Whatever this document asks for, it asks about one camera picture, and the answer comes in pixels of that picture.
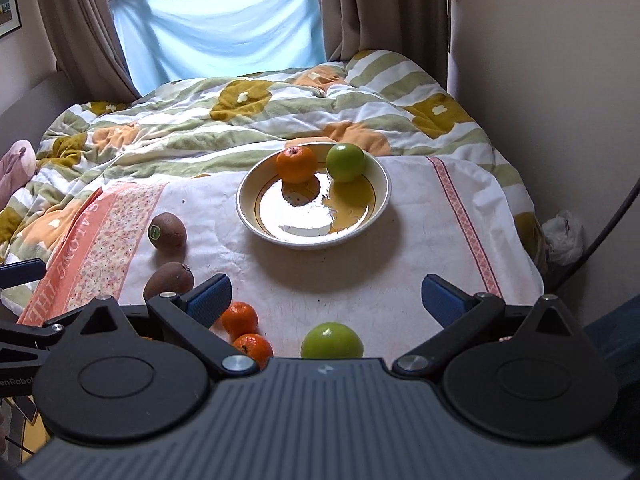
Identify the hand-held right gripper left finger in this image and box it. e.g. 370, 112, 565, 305
65, 273, 261, 378

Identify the cream ceramic bowl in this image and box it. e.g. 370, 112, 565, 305
236, 150, 392, 250

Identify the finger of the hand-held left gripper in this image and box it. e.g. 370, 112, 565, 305
0, 258, 47, 290
0, 321, 66, 358

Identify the white plastic bag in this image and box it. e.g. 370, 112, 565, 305
541, 210, 585, 266

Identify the white cloth with pink border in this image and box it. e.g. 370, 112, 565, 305
17, 155, 546, 361

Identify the grey padded headboard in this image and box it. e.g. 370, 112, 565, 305
0, 67, 68, 156

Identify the light blue hanging cloth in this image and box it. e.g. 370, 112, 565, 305
111, 0, 328, 98

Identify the small mandarin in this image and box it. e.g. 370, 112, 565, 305
220, 301, 259, 342
232, 333, 274, 368

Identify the green striped floral quilt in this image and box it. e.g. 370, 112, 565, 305
0, 49, 548, 271

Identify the dark blue cloth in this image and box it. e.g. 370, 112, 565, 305
582, 295, 640, 391

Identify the orange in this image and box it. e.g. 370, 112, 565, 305
276, 145, 319, 184

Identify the pink plush toy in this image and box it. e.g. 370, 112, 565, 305
0, 140, 37, 206

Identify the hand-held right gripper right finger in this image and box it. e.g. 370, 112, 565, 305
392, 274, 588, 377

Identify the brown curtain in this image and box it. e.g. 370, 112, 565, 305
30, 0, 142, 103
312, 0, 458, 86

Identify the black cable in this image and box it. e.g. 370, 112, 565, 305
547, 175, 640, 295

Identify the kiwi with green sticker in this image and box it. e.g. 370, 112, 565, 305
148, 212, 188, 251

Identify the brown kiwi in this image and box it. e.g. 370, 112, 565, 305
143, 261, 195, 303

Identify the green apple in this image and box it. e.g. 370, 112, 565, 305
326, 143, 366, 183
300, 322, 364, 360

